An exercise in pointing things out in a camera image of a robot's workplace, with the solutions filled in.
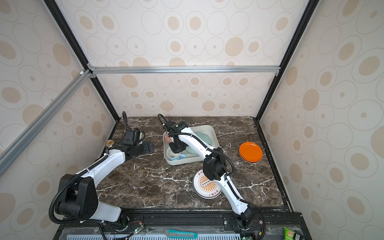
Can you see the black frame post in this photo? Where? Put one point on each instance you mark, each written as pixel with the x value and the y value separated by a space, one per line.
pixel 79 53
pixel 302 25

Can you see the green label drink bottle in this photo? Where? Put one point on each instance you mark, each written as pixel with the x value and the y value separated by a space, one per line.
pixel 109 143

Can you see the mint green flower plate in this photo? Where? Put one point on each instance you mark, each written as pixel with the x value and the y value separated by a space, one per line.
pixel 204 137

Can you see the silver aluminium rail back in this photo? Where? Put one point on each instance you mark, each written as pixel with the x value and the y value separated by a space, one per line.
pixel 185 70

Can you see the black frame post right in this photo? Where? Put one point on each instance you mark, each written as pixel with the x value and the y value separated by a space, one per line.
pixel 302 25

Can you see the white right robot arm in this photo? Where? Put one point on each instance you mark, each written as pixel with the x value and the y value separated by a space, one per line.
pixel 217 167

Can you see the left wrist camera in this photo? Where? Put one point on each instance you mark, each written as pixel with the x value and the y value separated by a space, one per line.
pixel 132 137

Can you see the black frame post left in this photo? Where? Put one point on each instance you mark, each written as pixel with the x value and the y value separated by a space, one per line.
pixel 79 53

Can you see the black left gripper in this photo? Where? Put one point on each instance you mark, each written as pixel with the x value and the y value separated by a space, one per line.
pixel 146 149

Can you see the silver aluminium rail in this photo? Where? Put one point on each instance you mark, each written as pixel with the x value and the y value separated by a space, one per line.
pixel 185 70
pixel 27 136

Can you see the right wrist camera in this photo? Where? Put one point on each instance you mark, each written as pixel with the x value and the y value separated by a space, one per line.
pixel 170 127

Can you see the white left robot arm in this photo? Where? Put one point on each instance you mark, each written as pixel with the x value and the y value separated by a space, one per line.
pixel 77 199

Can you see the teal utility knife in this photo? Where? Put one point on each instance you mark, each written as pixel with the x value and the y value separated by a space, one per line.
pixel 174 234

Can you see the red patterned bowl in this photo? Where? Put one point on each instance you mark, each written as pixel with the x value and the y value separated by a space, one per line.
pixel 168 139

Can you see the white plastic bin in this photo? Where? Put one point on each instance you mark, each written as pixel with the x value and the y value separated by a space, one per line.
pixel 204 129

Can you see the green snack packet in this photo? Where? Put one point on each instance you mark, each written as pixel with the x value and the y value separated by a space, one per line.
pixel 293 235

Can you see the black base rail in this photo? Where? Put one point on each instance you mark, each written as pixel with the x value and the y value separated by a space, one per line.
pixel 206 224

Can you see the white orange sunburst plate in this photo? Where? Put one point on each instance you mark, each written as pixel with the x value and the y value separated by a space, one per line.
pixel 205 187

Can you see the light blue ceramic mug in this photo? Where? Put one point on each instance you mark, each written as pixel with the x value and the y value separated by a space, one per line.
pixel 175 156

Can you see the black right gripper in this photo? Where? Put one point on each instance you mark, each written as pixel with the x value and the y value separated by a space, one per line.
pixel 176 150

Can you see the silver aluminium rail left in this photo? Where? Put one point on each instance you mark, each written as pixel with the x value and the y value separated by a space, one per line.
pixel 27 136

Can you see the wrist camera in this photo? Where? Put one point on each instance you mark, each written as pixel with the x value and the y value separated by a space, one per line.
pixel 170 127
pixel 132 137

